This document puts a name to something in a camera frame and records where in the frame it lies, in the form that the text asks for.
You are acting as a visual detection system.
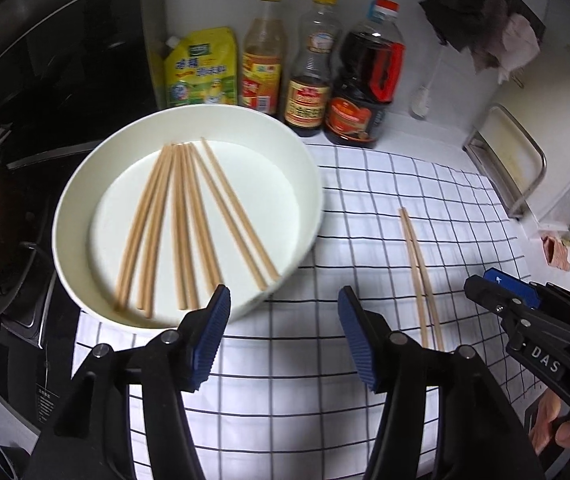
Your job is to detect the vinegar bottle yellow red label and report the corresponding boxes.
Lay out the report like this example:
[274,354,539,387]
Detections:
[241,0,286,116]

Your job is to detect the white dish brush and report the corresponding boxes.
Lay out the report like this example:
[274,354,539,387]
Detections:
[410,45,446,120]

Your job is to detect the dark hanging rag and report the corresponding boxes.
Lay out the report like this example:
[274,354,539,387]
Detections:
[419,0,490,53]

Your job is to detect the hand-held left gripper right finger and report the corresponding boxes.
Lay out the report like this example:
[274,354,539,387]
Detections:
[337,286,548,480]

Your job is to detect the soy sauce bottle brown label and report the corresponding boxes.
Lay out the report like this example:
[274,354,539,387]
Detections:
[283,0,342,138]

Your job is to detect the pink brown hanging rag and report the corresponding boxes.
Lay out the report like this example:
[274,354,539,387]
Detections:
[470,0,540,83]

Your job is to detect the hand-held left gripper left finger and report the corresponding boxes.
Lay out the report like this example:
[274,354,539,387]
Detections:
[25,284,232,480]

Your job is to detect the white round bowl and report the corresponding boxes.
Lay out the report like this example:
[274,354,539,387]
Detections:
[52,104,325,330]

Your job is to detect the large dark sauce jug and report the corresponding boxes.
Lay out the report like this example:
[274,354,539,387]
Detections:
[324,0,407,148]

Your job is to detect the single wooden chopstick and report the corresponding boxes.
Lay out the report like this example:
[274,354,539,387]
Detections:
[398,207,430,350]
[401,207,446,352]

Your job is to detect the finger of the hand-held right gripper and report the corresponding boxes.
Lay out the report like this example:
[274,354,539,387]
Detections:
[485,268,540,308]
[464,275,526,318]

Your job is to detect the bunch of wooden chopsticks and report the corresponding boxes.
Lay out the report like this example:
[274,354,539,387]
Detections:
[114,137,282,320]

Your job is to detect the yellow seasoning pouch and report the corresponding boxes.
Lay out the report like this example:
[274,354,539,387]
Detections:
[162,27,240,108]

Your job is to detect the black gas stove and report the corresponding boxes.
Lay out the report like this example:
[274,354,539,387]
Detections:
[0,85,96,351]

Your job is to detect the white black checked cloth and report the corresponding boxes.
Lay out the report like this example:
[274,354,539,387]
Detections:
[70,142,546,480]

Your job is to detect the steel rack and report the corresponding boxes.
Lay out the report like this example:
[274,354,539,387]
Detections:
[462,104,548,221]

